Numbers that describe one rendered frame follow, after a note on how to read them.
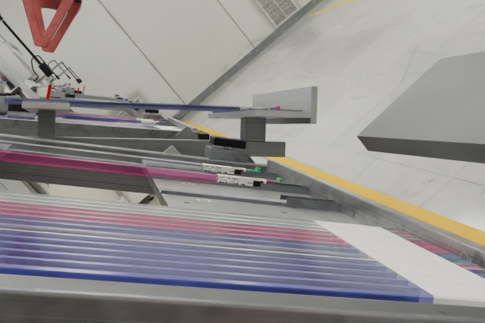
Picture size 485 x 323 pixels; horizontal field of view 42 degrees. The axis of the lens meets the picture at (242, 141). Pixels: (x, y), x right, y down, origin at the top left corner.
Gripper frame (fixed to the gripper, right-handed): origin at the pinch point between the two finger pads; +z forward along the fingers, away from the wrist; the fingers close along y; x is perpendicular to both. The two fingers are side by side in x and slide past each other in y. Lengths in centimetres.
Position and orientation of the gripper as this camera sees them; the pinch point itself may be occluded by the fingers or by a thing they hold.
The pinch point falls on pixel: (45, 42)
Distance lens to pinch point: 86.4
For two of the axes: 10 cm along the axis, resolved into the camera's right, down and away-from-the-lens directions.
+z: -1.5, 9.9, 0.4
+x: 9.7, 1.4, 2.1
